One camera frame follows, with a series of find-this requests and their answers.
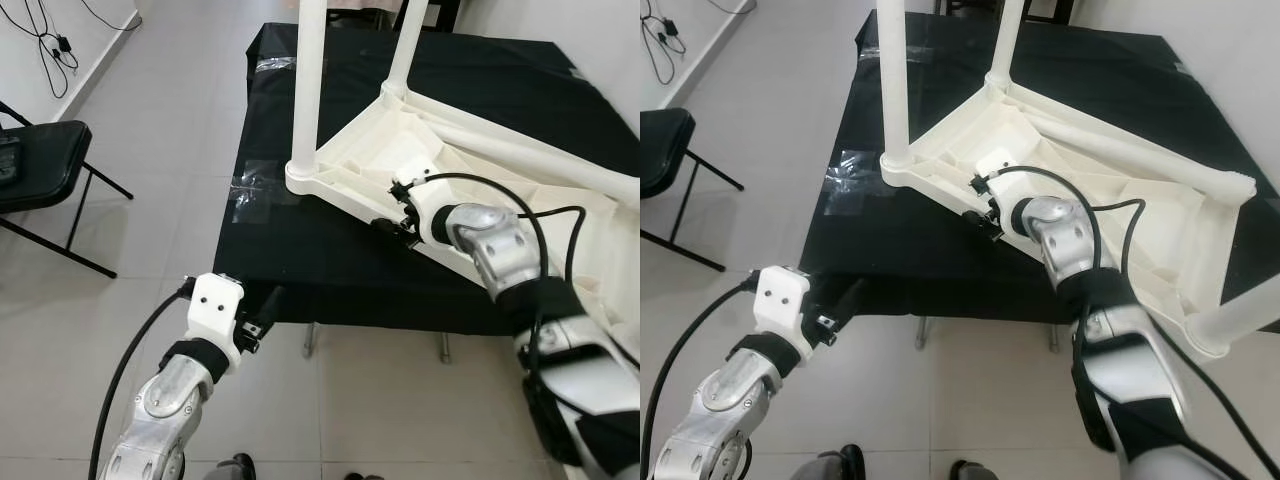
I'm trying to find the black wall cable with adapter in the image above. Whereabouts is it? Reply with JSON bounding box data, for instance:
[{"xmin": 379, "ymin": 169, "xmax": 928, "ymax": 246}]
[
  {"xmin": 640, "ymin": 0, "xmax": 756, "ymax": 86},
  {"xmin": 0, "ymin": 0, "xmax": 141, "ymax": 101}
]

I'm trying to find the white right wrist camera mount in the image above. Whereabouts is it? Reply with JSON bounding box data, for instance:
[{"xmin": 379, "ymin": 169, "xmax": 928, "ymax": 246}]
[
  {"xmin": 972, "ymin": 148, "xmax": 1031, "ymax": 241},
  {"xmin": 392, "ymin": 152, "xmax": 451, "ymax": 251}
]

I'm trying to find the black tablecloth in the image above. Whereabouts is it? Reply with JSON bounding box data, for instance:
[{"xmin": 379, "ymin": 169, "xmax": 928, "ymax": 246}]
[
  {"xmin": 213, "ymin": 22, "xmax": 641, "ymax": 336},
  {"xmin": 800, "ymin": 10, "xmax": 1280, "ymax": 326}
]

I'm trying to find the black folding chair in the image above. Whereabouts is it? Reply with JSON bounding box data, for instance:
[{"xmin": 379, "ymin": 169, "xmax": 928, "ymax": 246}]
[
  {"xmin": 640, "ymin": 108, "xmax": 746, "ymax": 273},
  {"xmin": 0, "ymin": 100, "xmax": 134, "ymax": 279}
]

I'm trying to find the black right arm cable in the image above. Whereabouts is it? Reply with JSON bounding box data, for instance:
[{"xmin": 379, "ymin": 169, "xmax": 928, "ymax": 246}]
[
  {"xmin": 975, "ymin": 165, "xmax": 1280, "ymax": 480},
  {"xmin": 395, "ymin": 172, "xmax": 591, "ymax": 341}
]

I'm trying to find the white plastic children table top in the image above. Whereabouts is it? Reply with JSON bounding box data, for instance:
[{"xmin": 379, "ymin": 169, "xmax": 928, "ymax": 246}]
[
  {"xmin": 285, "ymin": 85, "xmax": 641, "ymax": 346},
  {"xmin": 880, "ymin": 75, "xmax": 1256, "ymax": 359}
]

